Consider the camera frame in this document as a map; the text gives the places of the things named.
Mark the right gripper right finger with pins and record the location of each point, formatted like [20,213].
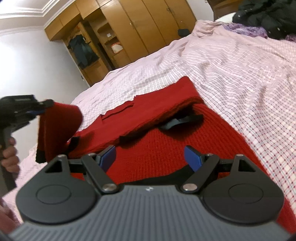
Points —
[234,190]

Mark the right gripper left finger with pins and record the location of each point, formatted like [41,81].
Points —
[65,190]

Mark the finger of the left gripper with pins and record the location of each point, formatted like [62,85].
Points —
[45,104]
[35,112]

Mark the red knitted sweater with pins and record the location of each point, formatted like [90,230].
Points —
[149,133]

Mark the person's left hand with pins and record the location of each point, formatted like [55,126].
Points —
[11,160]

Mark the dark green hanging jacket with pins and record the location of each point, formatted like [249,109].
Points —
[84,54]

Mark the wooden wardrobe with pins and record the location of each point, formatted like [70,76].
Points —
[141,27]

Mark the white box on shelf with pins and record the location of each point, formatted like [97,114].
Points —
[116,47]

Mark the pink checked bed sheet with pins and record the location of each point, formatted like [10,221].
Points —
[248,81]

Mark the small black bag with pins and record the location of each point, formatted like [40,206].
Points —
[183,32]

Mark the purple cloth on bed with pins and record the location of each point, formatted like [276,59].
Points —
[249,30]

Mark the white pillow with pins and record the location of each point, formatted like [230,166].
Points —
[226,18]

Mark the black coat on bed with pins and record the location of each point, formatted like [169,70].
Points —
[276,17]

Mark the wooden headboard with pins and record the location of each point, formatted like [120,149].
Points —
[223,7]

